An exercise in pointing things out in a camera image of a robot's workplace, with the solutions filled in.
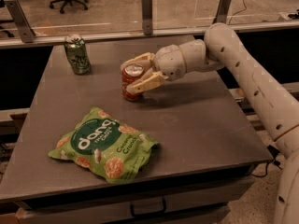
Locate left metal bracket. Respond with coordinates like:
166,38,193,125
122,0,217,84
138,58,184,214
5,0,36,43

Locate right metal bracket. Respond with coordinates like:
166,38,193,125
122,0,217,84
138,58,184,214
213,0,232,23

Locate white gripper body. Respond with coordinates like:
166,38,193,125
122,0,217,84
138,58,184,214
153,45,186,81

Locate middle metal bracket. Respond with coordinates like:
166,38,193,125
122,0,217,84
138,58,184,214
141,0,153,35

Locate metal rail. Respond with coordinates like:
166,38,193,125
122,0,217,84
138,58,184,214
0,21,299,49

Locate metal bracket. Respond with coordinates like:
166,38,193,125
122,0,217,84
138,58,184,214
5,0,36,43
213,0,232,23
141,0,153,35

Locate grey cabinet drawer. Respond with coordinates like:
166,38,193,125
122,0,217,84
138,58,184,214
16,175,254,224

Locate green dang chips bag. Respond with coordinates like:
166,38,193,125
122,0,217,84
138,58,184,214
49,107,158,185

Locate black drawer handle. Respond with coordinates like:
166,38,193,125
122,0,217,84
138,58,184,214
130,198,167,218

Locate green soda can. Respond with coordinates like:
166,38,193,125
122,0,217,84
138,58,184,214
64,35,91,75

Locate black floor cable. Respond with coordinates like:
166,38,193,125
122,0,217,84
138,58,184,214
250,145,284,179

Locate red coke can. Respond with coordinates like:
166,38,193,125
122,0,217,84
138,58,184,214
121,63,145,102

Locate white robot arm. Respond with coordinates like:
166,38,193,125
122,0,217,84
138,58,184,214
121,22,299,224

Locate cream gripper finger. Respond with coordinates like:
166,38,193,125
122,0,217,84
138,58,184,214
121,52,154,71
126,71,165,94

